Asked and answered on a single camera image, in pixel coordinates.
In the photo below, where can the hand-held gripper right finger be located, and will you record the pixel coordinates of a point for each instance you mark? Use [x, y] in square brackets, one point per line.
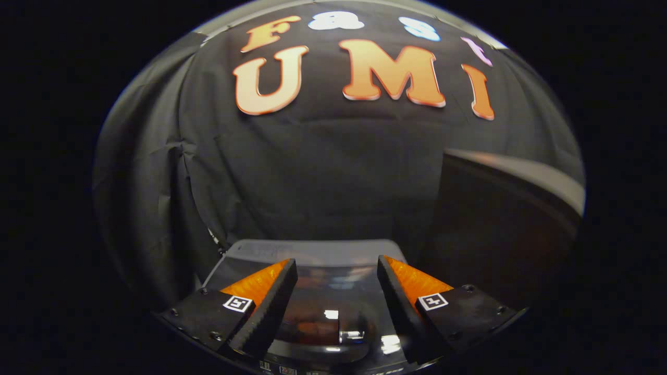
[404, 317]

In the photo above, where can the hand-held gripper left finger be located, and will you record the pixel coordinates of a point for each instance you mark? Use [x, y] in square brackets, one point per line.
[266, 317]

